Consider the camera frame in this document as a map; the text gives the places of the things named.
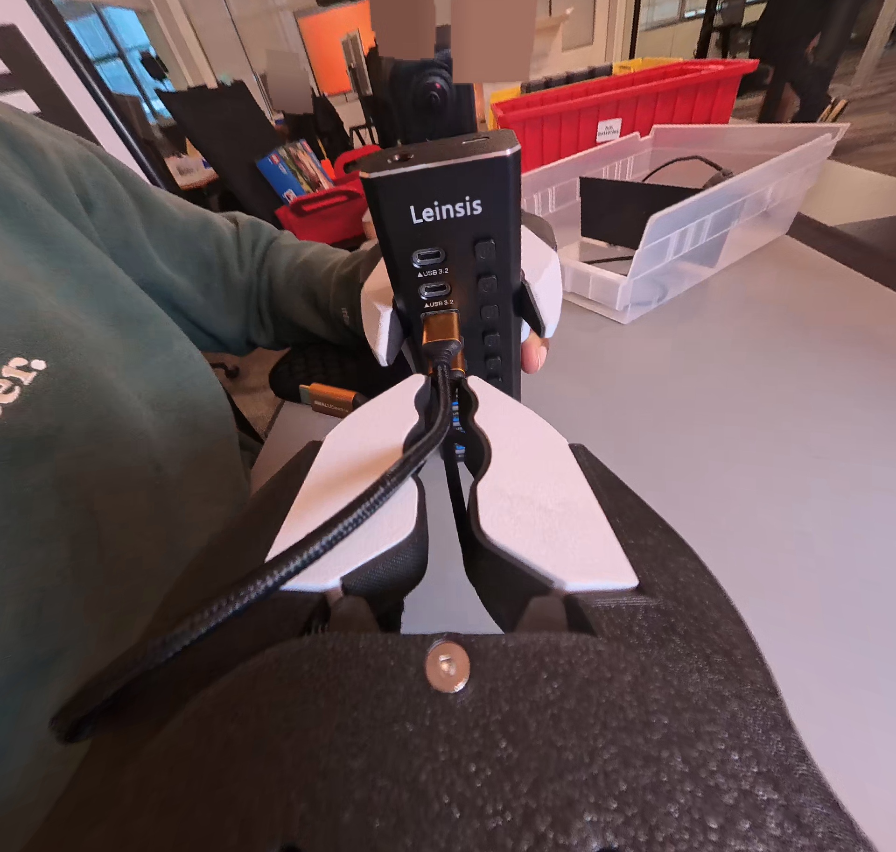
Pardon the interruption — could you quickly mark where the orange wall panel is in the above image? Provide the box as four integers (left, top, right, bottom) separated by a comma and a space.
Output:
297, 0, 375, 97

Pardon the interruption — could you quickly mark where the clear plastic bin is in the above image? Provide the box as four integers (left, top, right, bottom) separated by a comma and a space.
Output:
521, 122, 851, 324

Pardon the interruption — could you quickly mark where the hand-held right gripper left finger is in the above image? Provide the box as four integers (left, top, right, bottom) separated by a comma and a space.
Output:
265, 374, 431, 597

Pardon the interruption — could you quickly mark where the red ribbed tote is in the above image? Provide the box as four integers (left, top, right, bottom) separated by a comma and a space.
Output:
490, 59, 760, 170

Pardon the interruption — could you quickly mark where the colourful printed box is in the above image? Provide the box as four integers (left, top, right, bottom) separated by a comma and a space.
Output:
255, 139, 336, 205

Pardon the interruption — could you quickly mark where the black bin divider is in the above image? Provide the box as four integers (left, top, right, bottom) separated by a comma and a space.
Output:
580, 176, 701, 251

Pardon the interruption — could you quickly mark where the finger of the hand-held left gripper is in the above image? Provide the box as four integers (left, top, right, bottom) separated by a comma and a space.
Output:
514, 229, 565, 340
359, 258, 408, 368

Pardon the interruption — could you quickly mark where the person's green sweater torso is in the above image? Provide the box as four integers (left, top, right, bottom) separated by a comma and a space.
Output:
0, 103, 256, 825

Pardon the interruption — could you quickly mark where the red felt basket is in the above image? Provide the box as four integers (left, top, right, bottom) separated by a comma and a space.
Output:
275, 187, 368, 244
335, 146, 382, 181

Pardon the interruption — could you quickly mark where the black mesh chair pad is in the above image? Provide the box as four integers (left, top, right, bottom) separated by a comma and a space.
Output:
269, 344, 421, 405

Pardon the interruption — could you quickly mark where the black usb hub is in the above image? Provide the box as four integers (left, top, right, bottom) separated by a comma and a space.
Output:
358, 129, 525, 464

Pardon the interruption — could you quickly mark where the black and white sign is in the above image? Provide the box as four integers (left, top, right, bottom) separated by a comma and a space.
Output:
0, 0, 169, 191

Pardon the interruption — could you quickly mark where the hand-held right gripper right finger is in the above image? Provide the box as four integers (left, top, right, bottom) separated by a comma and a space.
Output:
462, 374, 641, 620

